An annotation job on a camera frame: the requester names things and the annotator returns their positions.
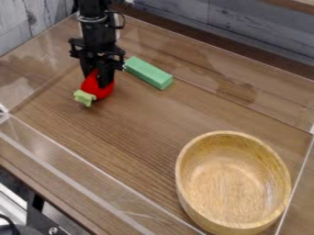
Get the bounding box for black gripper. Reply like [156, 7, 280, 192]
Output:
[69, 15, 126, 88]

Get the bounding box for red plush strawberry toy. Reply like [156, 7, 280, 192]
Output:
[74, 70, 114, 107]

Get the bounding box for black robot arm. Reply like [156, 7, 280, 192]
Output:
[69, 0, 126, 88]

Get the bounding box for green rectangular block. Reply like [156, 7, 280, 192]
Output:
[125, 57, 173, 90]

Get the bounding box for wooden bowl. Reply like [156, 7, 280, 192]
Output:
[176, 130, 292, 235]

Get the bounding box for clear acrylic tray wall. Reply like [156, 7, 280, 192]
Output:
[0, 18, 314, 235]

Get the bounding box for black metal table bracket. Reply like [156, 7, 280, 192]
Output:
[26, 194, 70, 235]

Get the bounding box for black cable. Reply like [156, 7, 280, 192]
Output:
[0, 213, 21, 235]

